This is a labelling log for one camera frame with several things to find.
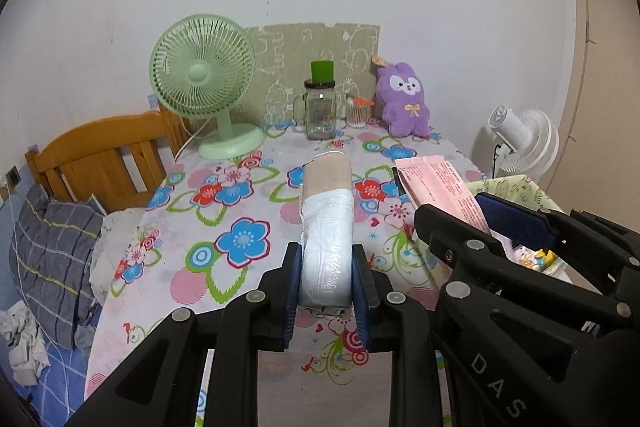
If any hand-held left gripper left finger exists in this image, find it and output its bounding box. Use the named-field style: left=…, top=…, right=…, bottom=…
left=65, top=243, right=304, bottom=427

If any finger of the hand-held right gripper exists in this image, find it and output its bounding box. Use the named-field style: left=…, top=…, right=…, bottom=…
left=474, top=193, right=640, bottom=268
left=415, top=204, right=640, bottom=427

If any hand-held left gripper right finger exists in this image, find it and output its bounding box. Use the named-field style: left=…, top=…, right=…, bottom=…
left=351, top=244, right=453, bottom=427

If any yellow patterned storage box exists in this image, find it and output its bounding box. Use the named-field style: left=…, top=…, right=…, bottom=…
left=465, top=174, right=601, bottom=295

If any pink packet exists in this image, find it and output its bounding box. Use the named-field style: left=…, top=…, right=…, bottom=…
left=394, top=155, right=490, bottom=235

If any white roll beige end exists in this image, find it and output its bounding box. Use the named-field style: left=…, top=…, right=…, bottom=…
left=298, top=150, right=354, bottom=309

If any white desk fan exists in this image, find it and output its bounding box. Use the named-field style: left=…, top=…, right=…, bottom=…
left=487, top=105, right=560, bottom=182

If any floral tablecloth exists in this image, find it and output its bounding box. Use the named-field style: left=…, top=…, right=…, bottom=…
left=82, top=119, right=501, bottom=427

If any purple plush bunny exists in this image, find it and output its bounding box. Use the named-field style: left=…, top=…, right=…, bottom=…
left=371, top=55, right=435, bottom=138

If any ribbed glass with orange lid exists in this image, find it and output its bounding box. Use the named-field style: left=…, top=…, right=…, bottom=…
left=346, top=95, right=374, bottom=129

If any glass mug jar green lid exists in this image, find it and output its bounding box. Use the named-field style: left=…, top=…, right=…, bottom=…
left=293, top=60, right=347, bottom=142

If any beige door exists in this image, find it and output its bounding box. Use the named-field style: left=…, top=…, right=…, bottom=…
left=559, top=0, right=640, bottom=220

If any wooden bed headboard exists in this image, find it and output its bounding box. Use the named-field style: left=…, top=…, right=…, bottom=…
left=25, top=109, right=193, bottom=212

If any blue checked bedsheet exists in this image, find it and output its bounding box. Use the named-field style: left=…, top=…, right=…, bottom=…
left=0, top=194, right=103, bottom=427

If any grey plaid pillow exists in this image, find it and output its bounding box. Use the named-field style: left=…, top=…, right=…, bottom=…
left=9, top=184, right=106, bottom=350

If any patterned cardboard panel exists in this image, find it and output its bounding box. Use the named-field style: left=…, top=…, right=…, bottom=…
left=245, top=23, right=381, bottom=128

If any green desk fan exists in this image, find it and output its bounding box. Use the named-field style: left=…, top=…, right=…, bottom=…
left=150, top=13, right=266, bottom=160

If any white crumpled cloth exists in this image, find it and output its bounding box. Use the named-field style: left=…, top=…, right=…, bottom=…
left=0, top=301, right=51, bottom=385

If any white fan cable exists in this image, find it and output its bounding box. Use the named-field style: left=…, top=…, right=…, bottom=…
left=174, top=118, right=212, bottom=158

